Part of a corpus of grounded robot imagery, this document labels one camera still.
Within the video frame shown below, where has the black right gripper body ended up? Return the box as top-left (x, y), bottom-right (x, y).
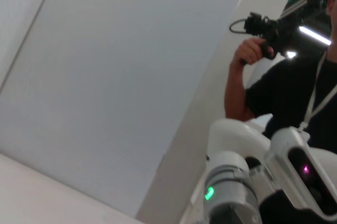
top-left (259, 189), bottom-right (337, 224)

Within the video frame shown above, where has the black handheld teleoperation controller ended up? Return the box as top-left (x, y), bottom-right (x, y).
top-left (243, 11), bottom-right (301, 61)

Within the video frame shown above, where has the person right forearm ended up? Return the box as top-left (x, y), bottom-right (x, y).
top-left (225, 59), bottom-right (257, 122)

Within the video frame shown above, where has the person right hand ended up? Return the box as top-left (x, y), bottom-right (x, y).
top-left (233, 38), bottom-right (267, 66)

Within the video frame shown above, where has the person in dark clothes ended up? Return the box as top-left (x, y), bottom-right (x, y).
top-left (246, 0), bottom-right (337, 154)

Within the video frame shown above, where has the long fluorescent ceiling light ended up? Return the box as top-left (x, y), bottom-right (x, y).
top-left (299, 25), bottom-right (332, 46)

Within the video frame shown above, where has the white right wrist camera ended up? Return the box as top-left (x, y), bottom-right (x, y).
top-left (264, 126), bottom-right (337, 222)

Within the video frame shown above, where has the white neck lanyard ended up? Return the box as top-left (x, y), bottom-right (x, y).
top-left (299, 50), bottom-right (337, 133)

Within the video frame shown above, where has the black controller cable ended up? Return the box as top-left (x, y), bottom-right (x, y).
top-left (228, 18), bottom-right (251, 35)

